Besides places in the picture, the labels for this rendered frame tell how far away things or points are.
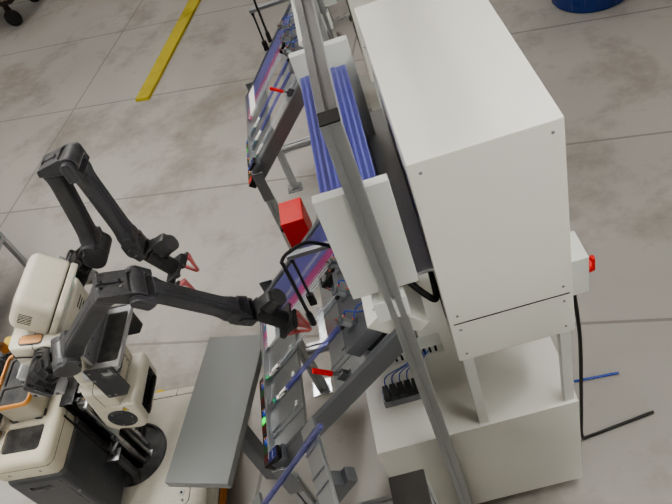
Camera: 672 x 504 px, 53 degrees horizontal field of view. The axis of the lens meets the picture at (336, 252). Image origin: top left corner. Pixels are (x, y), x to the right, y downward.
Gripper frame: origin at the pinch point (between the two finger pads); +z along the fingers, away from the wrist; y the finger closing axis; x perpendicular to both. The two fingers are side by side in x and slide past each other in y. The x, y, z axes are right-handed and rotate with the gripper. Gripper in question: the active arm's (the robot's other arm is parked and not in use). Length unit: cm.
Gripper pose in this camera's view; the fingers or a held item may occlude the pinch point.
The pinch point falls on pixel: (308, 327)
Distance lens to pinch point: 219.9
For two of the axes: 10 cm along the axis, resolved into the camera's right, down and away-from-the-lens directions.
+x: -5.6, 6.4, 5.2
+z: 8.1, 3.2, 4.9
